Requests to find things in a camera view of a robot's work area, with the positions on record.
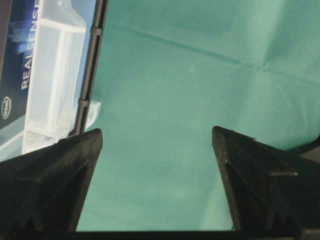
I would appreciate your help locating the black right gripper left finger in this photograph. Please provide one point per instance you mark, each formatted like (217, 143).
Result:
(45, 190)

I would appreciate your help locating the black box right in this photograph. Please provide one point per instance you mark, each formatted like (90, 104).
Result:
(18, 24)

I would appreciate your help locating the clear plastic storage case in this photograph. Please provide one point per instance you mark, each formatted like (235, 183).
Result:
(57, 72)

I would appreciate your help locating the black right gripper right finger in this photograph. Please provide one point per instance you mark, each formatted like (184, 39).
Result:
(267, 189)

